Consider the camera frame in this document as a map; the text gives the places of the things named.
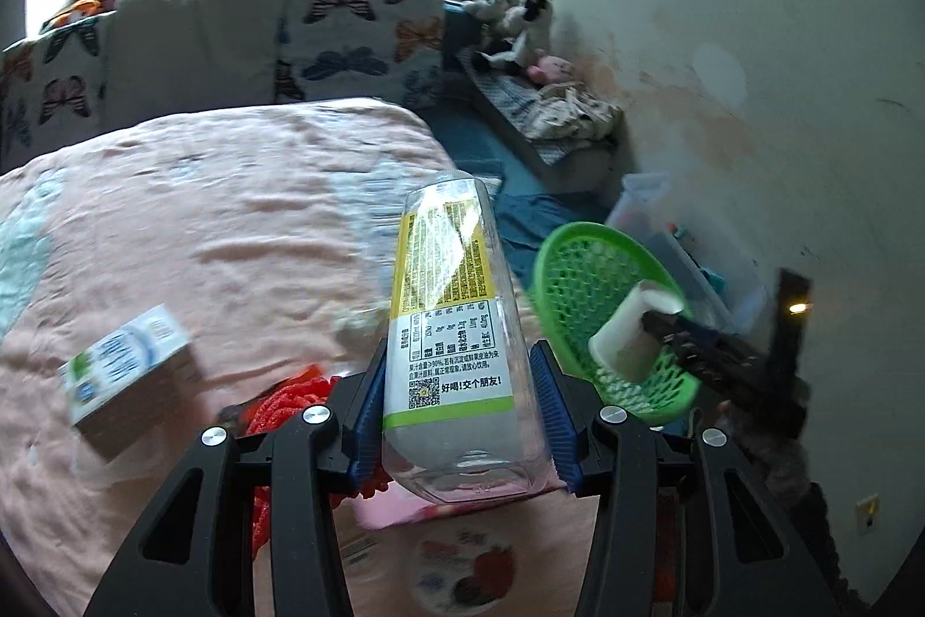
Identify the white paper cup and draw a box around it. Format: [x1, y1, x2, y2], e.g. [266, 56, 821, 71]
[588, 280, 683, 383]

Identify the pink plastic packet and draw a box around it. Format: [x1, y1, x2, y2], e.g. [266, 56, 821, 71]
[350, 473, 566, 531]

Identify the red foam fruit net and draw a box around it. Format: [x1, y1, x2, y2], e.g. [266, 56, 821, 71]
[245, 365, 390, 551]

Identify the clear plastic juice bottle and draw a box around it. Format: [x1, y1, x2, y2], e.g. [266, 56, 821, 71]
[381, 171, 550, 504]

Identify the clear plastic storage bin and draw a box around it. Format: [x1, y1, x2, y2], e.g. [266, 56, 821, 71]
[605, 172, 768, 335]

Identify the green plastic mesh basket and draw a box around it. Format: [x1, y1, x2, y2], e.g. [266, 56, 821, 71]
[530, 222, 700, 426]

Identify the blue blanket on sofa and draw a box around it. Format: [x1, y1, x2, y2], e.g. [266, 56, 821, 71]
[419, 2, 617, 287]

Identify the green white carton box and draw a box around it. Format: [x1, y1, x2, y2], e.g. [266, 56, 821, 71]
[60, 304, 201, 426]

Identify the round fruit print lid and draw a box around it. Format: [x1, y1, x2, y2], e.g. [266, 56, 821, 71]
[406, 523, 517, 615]

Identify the crumpled patterned cloth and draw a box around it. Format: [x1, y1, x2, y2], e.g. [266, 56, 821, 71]
[524, 82, 624, 141]

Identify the pink plush toy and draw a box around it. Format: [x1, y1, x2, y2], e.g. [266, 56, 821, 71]
[525, 53, 577, 88]

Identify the pink towel table cover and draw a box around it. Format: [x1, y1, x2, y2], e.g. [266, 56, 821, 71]
[0, 97, 602, 617]

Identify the black white cow plush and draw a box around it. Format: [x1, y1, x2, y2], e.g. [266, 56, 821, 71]
[471, 0, 553, 75]

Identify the white grey plush toy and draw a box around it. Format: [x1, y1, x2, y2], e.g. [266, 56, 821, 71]
[462, 0, 519, 24]

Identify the butterfly print cushion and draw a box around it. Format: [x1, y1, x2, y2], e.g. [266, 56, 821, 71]
[2, 13, 114, 172]
[275, 0, 447, 109]

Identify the plain white cushion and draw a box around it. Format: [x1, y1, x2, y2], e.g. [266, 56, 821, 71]
[102, 0, 286, 131]

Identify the left butterfly print cushion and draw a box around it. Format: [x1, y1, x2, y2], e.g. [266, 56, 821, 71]
[2, 13, 114, 172]

